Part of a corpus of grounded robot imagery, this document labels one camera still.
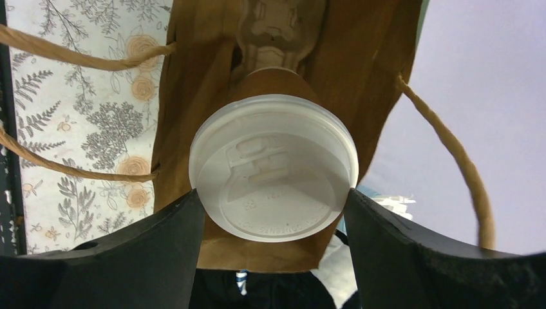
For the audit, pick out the brown paper cup with lid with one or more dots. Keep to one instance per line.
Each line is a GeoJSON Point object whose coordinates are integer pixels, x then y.
{"type": "Point", "coordinates": [273, 165]}

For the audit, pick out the brown pulp cup carrier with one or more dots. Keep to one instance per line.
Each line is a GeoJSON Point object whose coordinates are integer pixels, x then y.
{"type": "Point", "coordinates": [277, 34]}

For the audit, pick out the black white checkered blanket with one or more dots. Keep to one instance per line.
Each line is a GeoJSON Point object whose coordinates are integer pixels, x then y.
{"type": "Point", "coordinates": [335, 272]}

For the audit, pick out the blue straw holder cup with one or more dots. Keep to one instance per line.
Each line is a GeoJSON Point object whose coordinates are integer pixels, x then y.
{"type": "Point", "coordinates": [367, 192]}

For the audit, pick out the green brown paper bag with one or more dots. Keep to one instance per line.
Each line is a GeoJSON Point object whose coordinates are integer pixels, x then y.
{"type": "Point", "coordinates": [358, 69]}

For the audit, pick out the floral table mat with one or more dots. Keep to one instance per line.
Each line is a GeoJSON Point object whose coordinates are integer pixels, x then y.
{"type": "Point", "coordinates": [84, 118]}

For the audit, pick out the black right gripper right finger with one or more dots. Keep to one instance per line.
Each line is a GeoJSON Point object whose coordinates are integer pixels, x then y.
{"type": "Point", "coordinates": [401, 264]}

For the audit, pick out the white wrapped straws bundle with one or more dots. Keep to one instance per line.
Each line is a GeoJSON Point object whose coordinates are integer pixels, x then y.
{"type": "Point", "coordinates": [397, 204]}

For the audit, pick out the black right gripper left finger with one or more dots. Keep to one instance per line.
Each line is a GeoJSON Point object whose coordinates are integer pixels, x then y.
{"type": "Point", "coordinates": [148, 264]}

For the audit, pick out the black cloth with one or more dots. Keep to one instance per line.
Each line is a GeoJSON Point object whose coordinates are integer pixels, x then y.
{"type": "Point", "coordinates": [230, 289]}

